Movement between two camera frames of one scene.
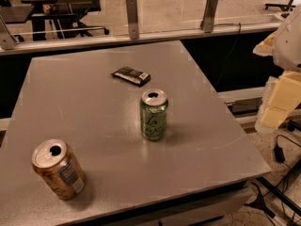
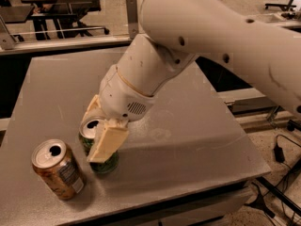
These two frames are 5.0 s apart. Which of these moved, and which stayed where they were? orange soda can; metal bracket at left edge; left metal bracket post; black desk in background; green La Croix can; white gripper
Moved: green La Croix can; white gripper
Stayed: metal bracket at left edge; left metal bracket post; black desk in background; orange soda can
